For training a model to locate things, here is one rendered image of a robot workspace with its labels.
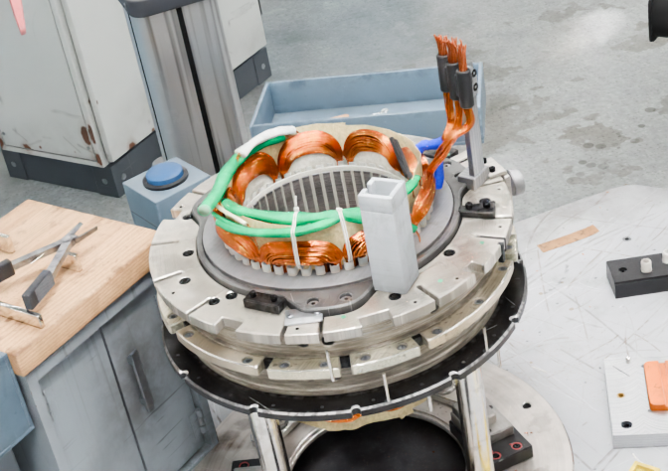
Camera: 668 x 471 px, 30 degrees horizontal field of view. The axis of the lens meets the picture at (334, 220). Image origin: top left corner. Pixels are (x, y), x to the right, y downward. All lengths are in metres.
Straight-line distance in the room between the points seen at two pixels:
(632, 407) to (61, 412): 0.57
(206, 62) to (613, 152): 1.99
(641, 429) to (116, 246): 0.54
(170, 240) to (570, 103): 2.57
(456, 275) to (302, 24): 3.42
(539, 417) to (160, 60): 0.59
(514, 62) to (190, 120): 2.45
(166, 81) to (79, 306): 0.44
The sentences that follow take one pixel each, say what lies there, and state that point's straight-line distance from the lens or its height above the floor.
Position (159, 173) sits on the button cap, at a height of 1.04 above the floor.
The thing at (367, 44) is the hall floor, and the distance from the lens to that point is 4.14.
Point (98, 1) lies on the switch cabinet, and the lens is 3.38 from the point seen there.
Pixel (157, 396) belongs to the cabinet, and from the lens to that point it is 1.25.
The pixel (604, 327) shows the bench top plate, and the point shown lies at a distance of 1.45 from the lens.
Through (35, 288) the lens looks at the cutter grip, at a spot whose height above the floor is 1.09.
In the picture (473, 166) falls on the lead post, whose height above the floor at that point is 1.12.
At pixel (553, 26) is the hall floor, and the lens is 4.09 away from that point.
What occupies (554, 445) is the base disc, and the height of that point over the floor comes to 0.80.
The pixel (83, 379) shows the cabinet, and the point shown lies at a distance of 1.17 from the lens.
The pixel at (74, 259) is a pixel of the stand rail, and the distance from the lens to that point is 1.16.
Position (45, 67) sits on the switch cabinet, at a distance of 3.44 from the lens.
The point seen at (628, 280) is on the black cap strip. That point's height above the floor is 0.80.
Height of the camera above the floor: 1.66
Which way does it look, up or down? 31 degrees down
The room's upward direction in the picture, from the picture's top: 11 degrees counter-clockwise
